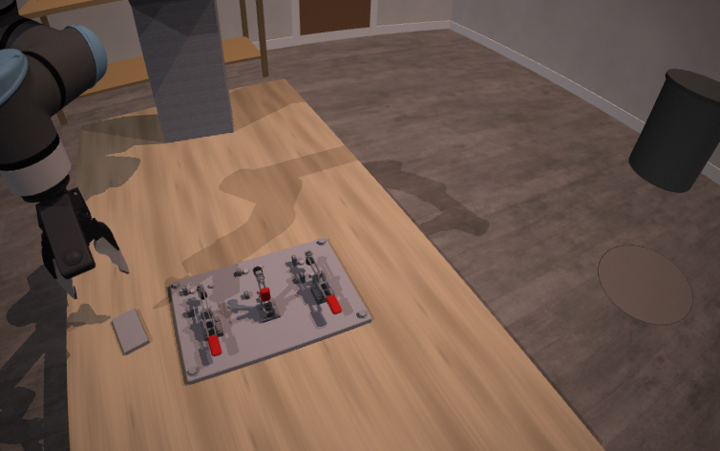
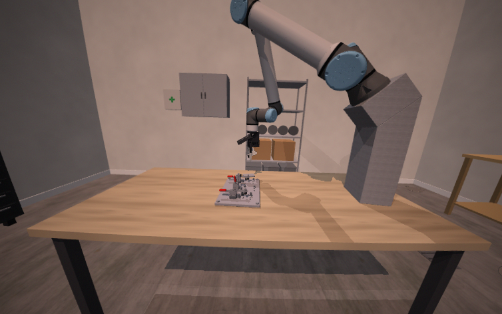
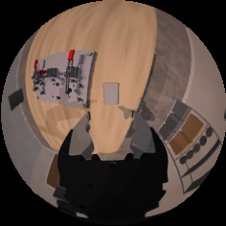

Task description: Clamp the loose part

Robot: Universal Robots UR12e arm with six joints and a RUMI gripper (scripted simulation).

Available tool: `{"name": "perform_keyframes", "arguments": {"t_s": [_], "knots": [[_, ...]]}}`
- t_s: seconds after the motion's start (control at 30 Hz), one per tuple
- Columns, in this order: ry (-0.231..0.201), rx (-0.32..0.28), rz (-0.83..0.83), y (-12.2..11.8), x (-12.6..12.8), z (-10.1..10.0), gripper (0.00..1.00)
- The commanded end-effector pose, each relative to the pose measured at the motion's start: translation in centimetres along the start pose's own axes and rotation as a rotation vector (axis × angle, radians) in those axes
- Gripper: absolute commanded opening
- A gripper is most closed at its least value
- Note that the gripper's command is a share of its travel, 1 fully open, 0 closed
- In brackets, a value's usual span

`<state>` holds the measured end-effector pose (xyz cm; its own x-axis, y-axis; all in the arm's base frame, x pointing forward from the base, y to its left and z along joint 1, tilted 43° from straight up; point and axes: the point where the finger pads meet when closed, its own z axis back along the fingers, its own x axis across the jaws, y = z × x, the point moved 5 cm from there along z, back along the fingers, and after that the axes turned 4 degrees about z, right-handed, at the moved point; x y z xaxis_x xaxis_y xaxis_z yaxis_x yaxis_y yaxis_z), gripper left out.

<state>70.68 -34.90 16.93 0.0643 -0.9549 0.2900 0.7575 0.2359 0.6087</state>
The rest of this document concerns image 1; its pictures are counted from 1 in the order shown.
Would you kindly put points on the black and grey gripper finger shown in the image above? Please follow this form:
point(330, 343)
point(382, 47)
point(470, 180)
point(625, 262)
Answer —
point(51, 266)
point(105, 243)

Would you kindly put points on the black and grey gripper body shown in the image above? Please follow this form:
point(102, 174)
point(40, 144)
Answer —
point(82, 213)

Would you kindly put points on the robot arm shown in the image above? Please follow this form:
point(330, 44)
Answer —
point(54, 68)

